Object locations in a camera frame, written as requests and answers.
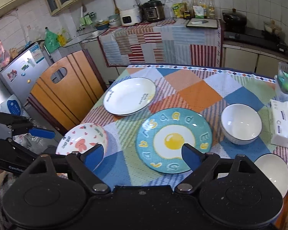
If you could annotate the black cutting board tray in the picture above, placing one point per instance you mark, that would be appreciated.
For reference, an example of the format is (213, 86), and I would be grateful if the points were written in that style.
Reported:
(202, 23)

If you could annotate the oil bottle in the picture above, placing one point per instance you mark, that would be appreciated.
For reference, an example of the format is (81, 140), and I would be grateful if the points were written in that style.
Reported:
(211, 9)

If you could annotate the white bowl dark rim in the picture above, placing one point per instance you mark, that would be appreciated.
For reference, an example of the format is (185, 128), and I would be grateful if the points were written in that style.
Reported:
(276, 170)

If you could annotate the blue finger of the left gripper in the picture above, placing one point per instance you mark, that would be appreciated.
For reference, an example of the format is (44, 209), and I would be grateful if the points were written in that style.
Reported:
(42, 133)

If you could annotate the white tissue pack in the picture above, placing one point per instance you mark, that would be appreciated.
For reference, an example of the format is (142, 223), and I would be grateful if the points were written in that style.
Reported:
(278, 115)

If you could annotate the white rice cooker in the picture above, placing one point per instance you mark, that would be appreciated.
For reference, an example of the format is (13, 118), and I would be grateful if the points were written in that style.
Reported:
(131, 17)

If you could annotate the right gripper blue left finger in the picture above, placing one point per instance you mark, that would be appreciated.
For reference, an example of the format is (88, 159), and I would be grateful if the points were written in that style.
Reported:
(90, 159)

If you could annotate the clear box green items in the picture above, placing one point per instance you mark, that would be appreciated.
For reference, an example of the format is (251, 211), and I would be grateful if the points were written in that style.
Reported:
(281, 82)

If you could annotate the black wok with lid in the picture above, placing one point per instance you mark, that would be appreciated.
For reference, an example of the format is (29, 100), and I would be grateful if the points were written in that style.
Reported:
(234, 20)

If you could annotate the black pressure cooker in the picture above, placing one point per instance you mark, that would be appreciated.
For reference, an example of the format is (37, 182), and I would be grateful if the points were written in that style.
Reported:
(152, 11)

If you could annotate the striped patchwork counter cloth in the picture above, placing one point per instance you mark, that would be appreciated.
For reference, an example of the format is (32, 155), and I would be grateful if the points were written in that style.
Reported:
(170, 41)

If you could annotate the black gas stove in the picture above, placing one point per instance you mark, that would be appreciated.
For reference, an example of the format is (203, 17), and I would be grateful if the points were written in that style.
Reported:
(258, 38)

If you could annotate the small pot on stove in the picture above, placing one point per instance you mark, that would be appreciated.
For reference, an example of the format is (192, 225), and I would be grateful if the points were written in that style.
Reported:
(272, 28)

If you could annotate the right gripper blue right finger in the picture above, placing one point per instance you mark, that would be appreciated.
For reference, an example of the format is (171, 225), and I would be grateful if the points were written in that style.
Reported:
(198, 161)

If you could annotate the wooden chair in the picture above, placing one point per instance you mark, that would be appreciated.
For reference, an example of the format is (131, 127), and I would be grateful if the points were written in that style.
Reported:
(67, 90)

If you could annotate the white ribbed bowl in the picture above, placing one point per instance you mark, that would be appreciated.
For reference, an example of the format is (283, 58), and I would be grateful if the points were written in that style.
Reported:
(240, 124)

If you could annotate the silver refrigerator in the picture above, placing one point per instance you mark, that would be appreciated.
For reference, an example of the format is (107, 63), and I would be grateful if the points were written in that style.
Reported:
(21, 74)

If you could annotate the pink bear carrot plate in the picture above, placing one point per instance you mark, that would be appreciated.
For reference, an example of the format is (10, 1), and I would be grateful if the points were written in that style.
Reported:
(82, 138)

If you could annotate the colourful checkered tablecloth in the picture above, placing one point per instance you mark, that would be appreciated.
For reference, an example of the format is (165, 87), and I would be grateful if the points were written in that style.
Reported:
(205, 91)

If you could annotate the teal fried egg plate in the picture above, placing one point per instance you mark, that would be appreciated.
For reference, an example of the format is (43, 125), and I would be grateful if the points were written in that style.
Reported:
(162, 135)

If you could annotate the green plastic bag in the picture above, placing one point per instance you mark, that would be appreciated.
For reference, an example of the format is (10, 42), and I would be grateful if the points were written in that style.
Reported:
(51, 41)

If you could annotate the white plate with sun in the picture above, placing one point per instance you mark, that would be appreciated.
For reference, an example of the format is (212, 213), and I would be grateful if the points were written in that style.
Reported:
(129, 96)

